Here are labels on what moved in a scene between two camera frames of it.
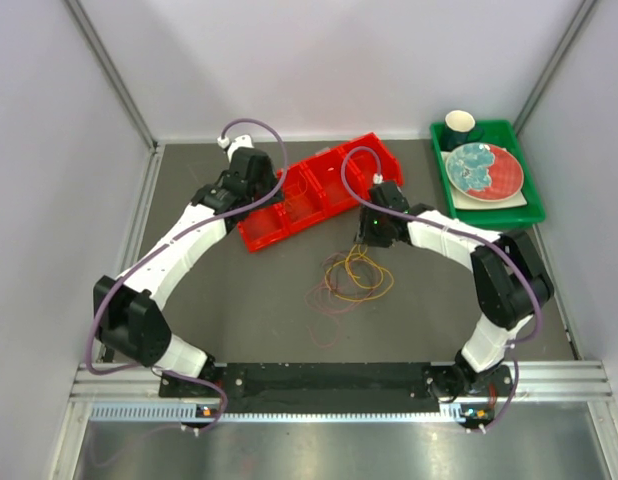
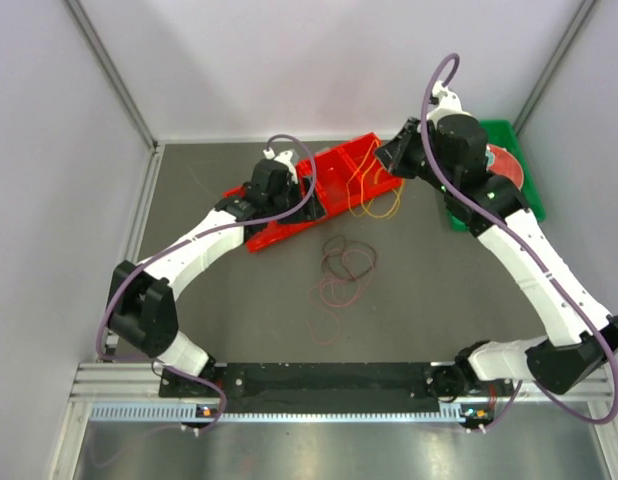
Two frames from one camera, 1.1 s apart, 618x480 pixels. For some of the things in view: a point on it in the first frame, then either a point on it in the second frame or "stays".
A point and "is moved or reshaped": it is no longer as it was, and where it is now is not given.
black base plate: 326,384 stays
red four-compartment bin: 322,188 stays
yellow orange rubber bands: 357,277 is moved or reshaped
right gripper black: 365,235 → 394,153
